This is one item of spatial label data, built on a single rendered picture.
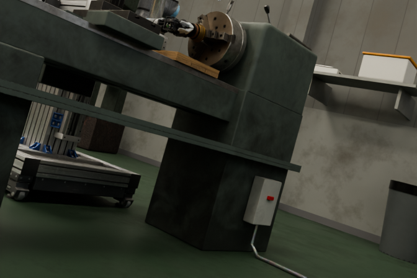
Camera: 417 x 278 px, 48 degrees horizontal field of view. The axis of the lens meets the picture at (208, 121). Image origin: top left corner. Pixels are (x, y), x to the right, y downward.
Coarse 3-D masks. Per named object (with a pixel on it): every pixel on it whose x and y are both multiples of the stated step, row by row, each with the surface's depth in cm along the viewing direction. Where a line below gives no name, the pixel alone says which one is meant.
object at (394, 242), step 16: (400, 192) 433; (416, 192) 423; (400, 208) 430; (416, 208) 423; (384, 224) 447; (400, 224) 428; (416, 224) 422; (384, 240) 440; (400, 240) 427; (416, 240) 422; (400, 256) 425; (416, 256) 423
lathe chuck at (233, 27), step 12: (216, 12) 252; (216, 24) 250; (228, 24) 244; (240, 36) 246; (216, 48) 246; (228, 48) 241; (240, 48) 247; (204, 60) 250; (216, 60) 244; (228, 60) 246
